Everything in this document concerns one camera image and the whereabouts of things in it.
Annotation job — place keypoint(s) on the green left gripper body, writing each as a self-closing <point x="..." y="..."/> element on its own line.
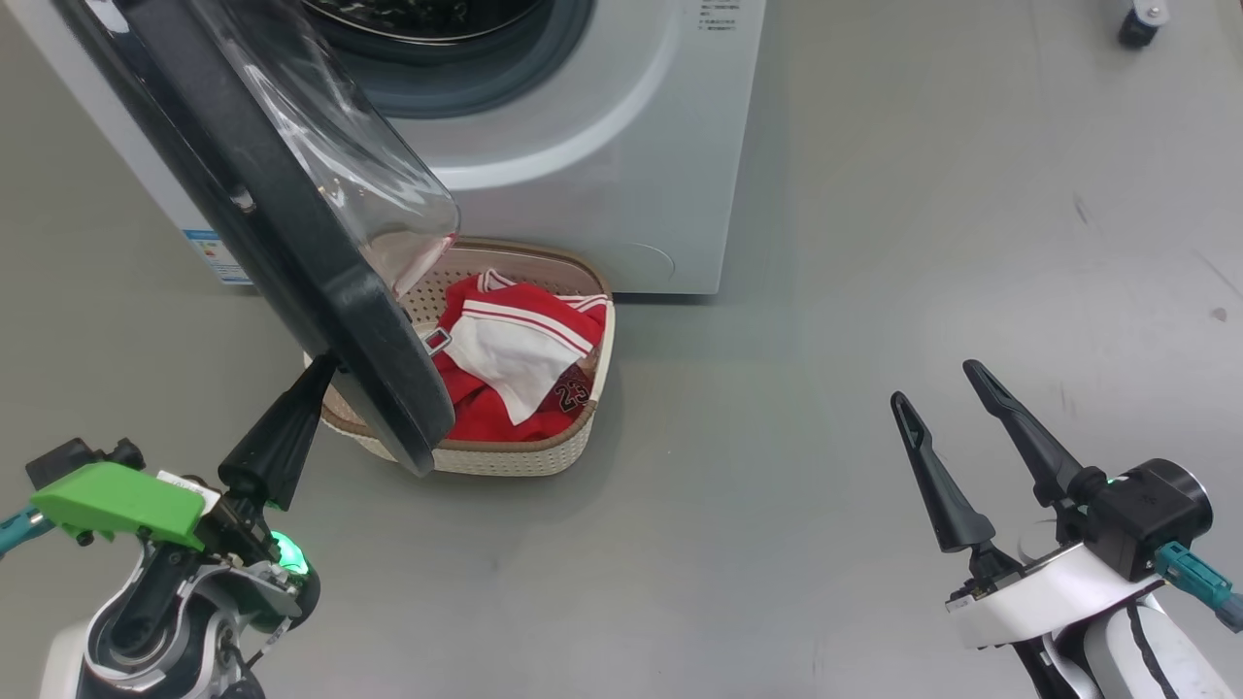
<point x="126" y="500"/>

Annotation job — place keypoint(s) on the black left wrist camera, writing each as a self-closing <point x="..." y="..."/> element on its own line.
<point x="60" y="456"/>

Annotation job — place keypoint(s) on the red basketball jersey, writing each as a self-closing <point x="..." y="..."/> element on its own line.
<point x="520" y="359"/>

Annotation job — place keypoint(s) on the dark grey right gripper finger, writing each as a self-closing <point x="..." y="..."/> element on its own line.
<point x="947" y="495"/>
<point x="1029" y="437"/>

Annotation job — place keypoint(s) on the cream perforated laundry basket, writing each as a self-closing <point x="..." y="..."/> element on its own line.
<point x="524" y="456"/>

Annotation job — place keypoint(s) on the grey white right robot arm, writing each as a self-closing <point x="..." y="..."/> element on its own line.
<point x="1117" y="660"/>

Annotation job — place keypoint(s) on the white front-load washing machine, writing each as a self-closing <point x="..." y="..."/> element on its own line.
<point x="621" y="175"/>

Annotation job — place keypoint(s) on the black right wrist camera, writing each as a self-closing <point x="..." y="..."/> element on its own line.
<point x="1151" y="510"/>

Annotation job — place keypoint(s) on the red jersey number 23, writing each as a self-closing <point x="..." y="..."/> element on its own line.
<point x="486" y="413"/>

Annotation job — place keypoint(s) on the dark grey glass washer door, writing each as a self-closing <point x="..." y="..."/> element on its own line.
<point x="291" y="252"/>

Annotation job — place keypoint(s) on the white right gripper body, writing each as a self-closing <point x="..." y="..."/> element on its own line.
<point x="1039" y="602"/>

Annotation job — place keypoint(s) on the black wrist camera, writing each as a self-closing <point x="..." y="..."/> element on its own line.
<point x="1151" y="510"/>
<point x="60" y="456"/>

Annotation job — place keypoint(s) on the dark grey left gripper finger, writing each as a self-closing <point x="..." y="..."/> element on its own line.
<point x="277" y="447"/>

